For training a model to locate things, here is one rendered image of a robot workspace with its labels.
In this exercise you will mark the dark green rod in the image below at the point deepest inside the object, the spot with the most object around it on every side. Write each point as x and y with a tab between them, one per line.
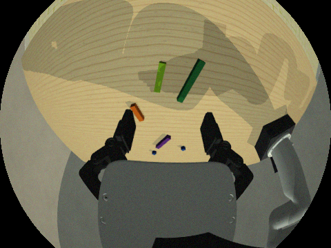
190	80

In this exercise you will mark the lime green rod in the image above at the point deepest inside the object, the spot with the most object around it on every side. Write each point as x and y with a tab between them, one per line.
159	79

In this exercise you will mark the purple rod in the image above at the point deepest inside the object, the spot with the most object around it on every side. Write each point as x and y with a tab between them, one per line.
163	141

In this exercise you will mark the orange rod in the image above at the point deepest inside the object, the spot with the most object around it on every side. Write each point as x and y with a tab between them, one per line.
137	112

